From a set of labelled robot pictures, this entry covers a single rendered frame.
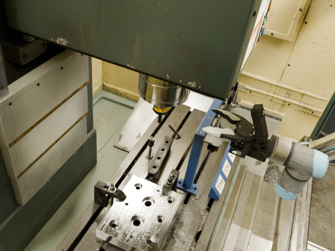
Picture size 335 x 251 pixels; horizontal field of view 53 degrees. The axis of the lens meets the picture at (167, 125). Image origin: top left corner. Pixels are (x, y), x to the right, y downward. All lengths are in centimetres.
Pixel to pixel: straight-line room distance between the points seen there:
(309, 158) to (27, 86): 89
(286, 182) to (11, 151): 89
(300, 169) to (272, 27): 106
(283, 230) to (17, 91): 137
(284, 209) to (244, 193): 25
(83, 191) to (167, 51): 118
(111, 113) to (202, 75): 162
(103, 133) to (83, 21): 139
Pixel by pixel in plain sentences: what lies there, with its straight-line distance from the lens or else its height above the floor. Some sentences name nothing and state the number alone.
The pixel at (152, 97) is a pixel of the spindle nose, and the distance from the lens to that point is 95.
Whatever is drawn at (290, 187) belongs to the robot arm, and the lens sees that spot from 107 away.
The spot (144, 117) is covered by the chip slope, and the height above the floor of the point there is 73.
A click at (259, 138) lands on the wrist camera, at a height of 145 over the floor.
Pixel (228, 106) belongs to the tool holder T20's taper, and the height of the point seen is 128.
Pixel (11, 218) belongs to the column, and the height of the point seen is 87.
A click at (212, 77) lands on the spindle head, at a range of 79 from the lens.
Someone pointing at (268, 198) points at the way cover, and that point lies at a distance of 187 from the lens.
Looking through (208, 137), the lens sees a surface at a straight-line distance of 130.
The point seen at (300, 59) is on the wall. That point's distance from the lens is 197.
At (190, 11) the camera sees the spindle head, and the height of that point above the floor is 179.
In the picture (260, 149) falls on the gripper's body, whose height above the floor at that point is 141.
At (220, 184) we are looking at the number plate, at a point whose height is 94.
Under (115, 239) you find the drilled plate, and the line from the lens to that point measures 125.
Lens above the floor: 205
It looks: 39 degrees down
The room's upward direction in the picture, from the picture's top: 9 degrees clockwise
